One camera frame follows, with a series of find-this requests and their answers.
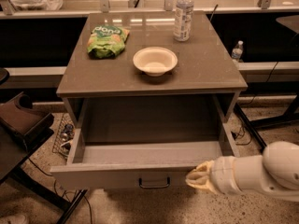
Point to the white paper bowl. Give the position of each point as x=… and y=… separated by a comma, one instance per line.
x=155, y=61

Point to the green snack bag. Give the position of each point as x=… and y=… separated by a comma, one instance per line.
x=107, y=41

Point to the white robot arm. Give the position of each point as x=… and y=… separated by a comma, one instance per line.
x=274, y=173

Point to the dark brown chair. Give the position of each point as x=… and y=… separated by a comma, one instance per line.
x=29, y=129

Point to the black table leg frame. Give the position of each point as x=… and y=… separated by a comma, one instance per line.
x=290, y=116

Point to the grey top drawer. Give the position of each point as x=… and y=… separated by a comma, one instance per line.
x=121, y=139

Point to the clear water bottle on cabinet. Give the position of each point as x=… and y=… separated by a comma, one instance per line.
x=183, y=19

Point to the small water bottle on ledge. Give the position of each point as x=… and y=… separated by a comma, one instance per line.
x=237, y=51

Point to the black drawer handle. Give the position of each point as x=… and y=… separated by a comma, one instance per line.
x=144, y=184

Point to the wire basket with cans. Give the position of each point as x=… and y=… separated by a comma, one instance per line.
x=64, y=136

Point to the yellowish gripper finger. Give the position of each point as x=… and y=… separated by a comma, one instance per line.
x=202, y=170
x=202, y=184

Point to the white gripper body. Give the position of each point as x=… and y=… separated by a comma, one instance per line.
x=223, y=174

